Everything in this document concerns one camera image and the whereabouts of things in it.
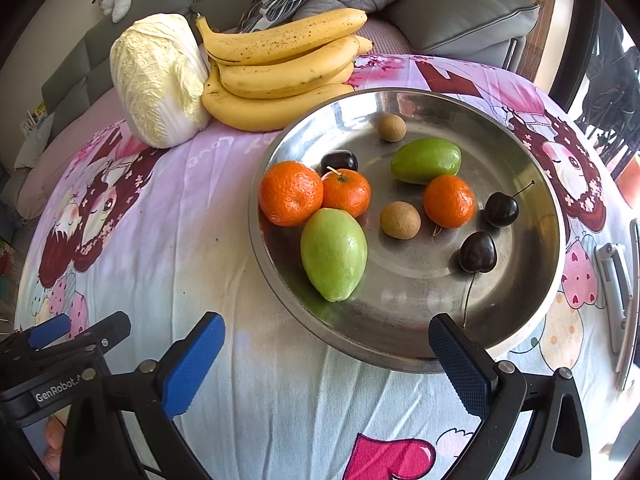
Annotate yellow banana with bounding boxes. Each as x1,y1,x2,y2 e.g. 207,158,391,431
218,35,361,100
202,63,354,132

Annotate large stainless steel bowl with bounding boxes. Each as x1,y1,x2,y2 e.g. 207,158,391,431
248,88,565,373

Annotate black stroller outside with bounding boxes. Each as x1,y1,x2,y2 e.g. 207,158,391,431
576,6,639,165

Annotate large orange tangerine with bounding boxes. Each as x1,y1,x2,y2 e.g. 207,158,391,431
321,169,371,218

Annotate grey leather cushion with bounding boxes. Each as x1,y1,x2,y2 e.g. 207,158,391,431
384,0,540,72

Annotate bottom yellow banana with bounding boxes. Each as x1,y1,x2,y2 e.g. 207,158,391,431
202,63,354,132

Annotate dark cherry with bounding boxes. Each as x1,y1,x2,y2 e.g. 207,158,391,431
484,180,535,229
458,231,498,327
320,150,359,176

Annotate person's left hand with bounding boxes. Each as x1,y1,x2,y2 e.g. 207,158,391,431
43,415,66,474

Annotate green jujube fruit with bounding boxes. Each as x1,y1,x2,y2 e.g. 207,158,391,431
390,138,462,184
300,208,368,302

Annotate silver phone stand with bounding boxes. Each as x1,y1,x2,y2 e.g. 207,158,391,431
596,243,632,356

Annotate small hidden banana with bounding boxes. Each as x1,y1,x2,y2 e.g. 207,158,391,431
354,35,374,56

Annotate middle yellow banana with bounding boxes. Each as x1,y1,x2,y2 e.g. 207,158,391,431
218,35,361,100

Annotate napa cabbage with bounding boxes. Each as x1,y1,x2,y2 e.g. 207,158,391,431
110,13,210,148

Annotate top spotted banana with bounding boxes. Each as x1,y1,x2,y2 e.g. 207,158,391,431
195,8,368,65

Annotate cartoon print tablecloth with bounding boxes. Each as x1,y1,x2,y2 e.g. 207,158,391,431
15,55,639,479

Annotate small tangerine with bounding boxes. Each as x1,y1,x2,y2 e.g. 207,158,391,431
423,174,476,229

